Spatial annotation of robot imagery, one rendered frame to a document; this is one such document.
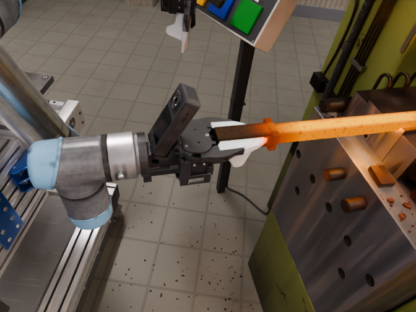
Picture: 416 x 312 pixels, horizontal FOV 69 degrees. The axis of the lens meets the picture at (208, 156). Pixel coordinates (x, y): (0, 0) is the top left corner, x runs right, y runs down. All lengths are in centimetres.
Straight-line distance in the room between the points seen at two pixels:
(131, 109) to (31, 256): 116
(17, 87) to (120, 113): 162
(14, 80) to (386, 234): 66
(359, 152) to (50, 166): 57
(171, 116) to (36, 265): 101
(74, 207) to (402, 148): 59
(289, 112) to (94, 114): 134
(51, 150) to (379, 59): 78
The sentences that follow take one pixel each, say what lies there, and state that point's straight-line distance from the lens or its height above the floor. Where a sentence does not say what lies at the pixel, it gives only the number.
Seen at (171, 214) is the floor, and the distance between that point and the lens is 158.
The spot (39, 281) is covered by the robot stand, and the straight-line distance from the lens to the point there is 131.
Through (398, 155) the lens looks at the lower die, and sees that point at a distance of 68.
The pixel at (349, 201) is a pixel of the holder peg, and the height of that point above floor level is 88.
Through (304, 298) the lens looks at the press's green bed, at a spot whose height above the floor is 44.
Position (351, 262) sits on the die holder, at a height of 74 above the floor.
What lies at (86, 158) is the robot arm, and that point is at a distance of 47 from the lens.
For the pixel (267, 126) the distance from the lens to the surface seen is 52.
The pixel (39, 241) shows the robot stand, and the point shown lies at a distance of 139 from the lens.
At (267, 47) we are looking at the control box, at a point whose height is 94.
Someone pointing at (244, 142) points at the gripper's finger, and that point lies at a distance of 49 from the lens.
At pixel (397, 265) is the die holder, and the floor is 86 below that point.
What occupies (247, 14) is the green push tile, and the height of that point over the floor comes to 101.
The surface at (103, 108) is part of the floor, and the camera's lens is 219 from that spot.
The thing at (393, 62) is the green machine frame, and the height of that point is 100.
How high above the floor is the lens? 135
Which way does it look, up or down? 48 degrees down
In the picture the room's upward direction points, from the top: 7 degrees clockwise
